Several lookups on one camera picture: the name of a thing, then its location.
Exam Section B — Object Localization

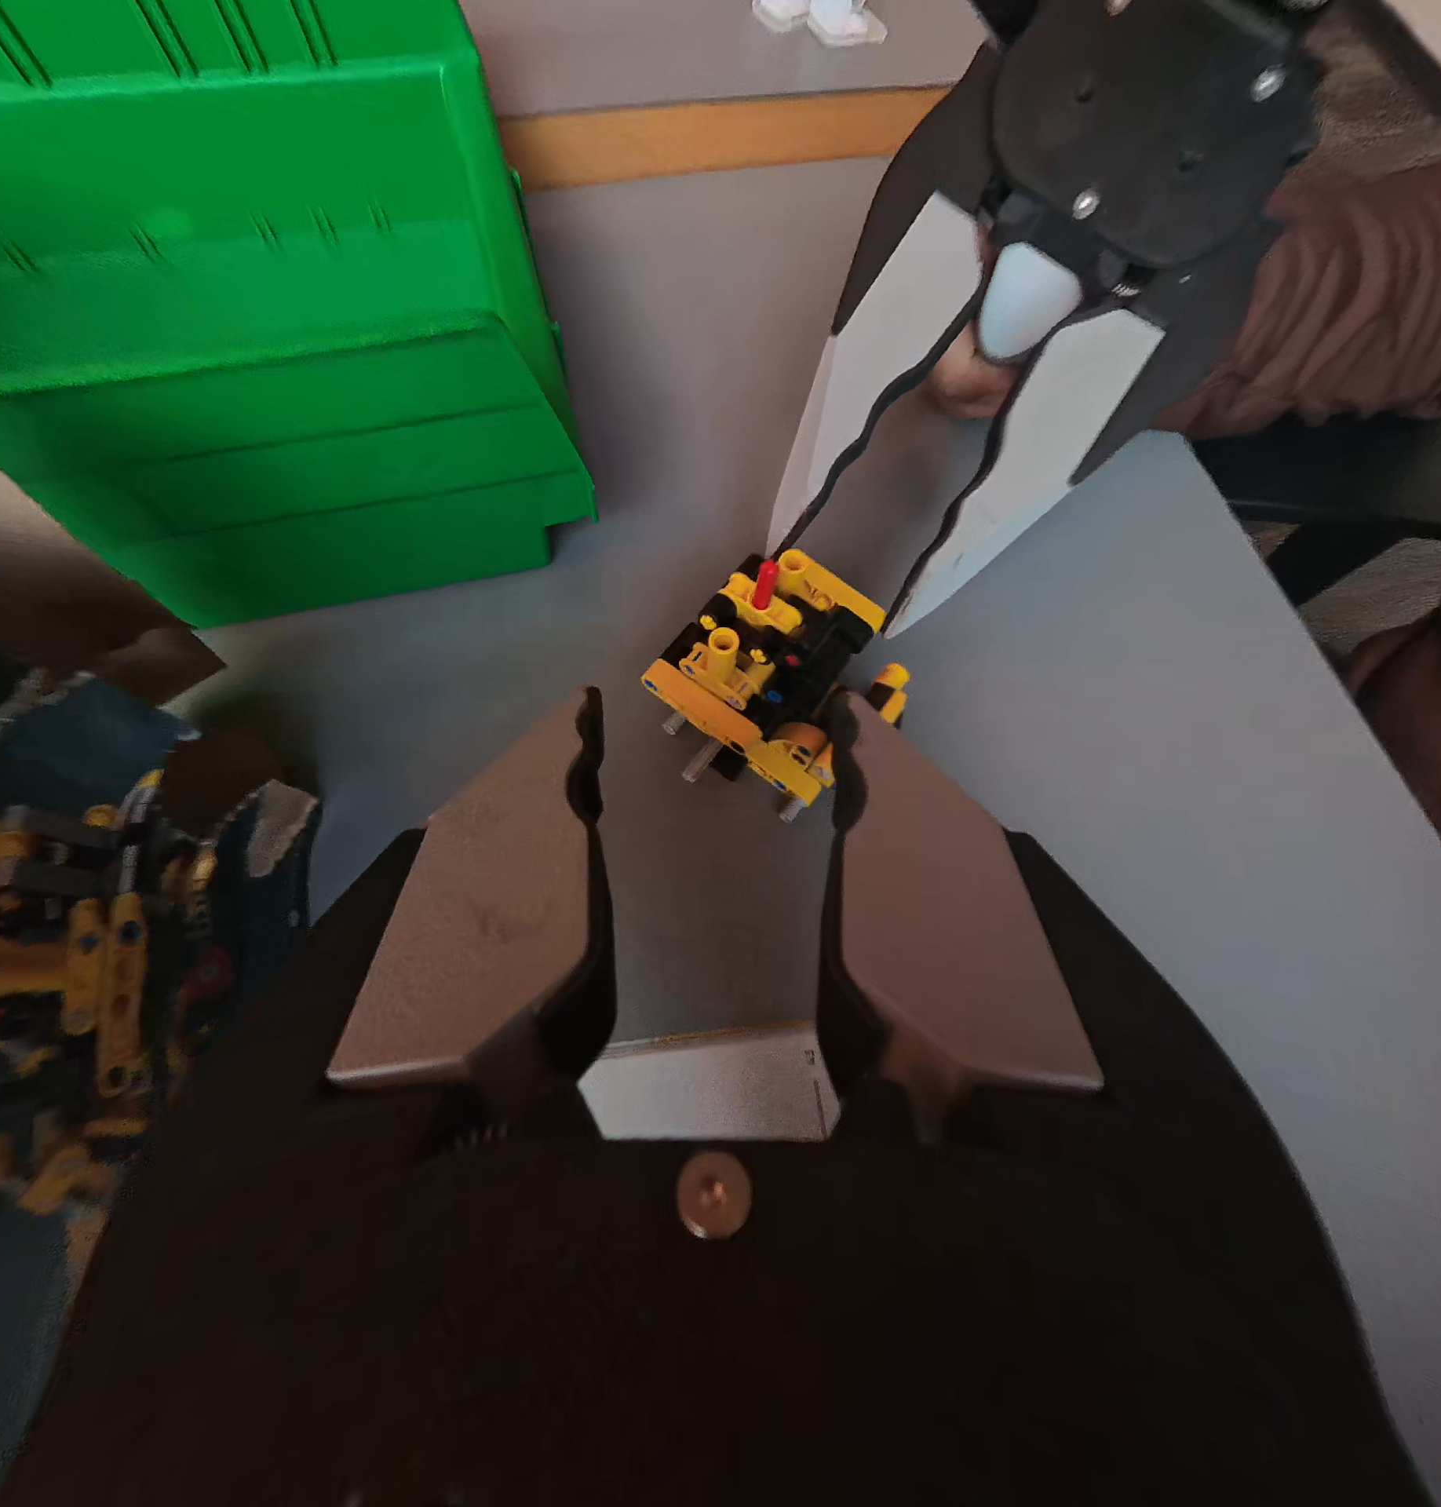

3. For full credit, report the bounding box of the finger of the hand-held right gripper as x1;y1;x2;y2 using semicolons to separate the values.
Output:
886;229;1275;640
764;46;1009;561

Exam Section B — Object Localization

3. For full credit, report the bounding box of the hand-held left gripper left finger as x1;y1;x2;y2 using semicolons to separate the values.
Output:
325;686;618;1091

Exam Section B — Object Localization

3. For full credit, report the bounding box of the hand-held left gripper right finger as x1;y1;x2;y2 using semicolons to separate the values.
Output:
814;692;1105;1096

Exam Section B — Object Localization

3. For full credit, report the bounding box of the yellow black lego model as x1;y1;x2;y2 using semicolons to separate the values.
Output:
639;551;913;825

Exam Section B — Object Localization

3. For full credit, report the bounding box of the person's right forearm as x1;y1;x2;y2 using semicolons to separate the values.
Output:
1155;146;1441;439

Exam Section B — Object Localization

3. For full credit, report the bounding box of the dark lego set box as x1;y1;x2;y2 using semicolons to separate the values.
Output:
0;458;321;1231

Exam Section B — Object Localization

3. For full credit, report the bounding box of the person's right hand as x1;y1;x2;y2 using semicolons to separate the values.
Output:
918;320;1019;422

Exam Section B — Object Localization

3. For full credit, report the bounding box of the black chair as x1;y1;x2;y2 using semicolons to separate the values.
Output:
1190;418;1441;605

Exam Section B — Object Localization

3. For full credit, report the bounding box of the white plastic piece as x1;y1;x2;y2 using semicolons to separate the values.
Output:
753;0;890;46

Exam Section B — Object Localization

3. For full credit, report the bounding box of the person's leg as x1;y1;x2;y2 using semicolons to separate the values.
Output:
1344;582;1441;879

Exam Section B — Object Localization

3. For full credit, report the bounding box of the large green plastic bin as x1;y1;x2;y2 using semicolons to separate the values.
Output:
0;0;597;630

